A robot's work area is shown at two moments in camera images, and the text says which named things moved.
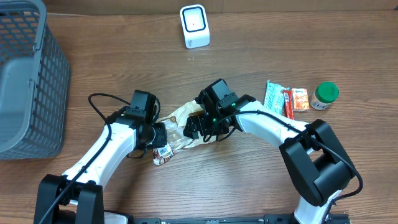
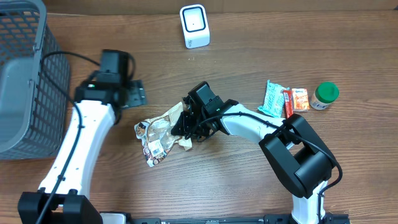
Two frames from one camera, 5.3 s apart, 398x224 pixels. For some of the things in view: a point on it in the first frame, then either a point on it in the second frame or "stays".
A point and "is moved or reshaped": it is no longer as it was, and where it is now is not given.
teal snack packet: x=273 y=96 stays
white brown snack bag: x=176 y=139 is moved or reshaped
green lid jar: x=324 y=94 stays
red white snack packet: x=288 y=106 stays
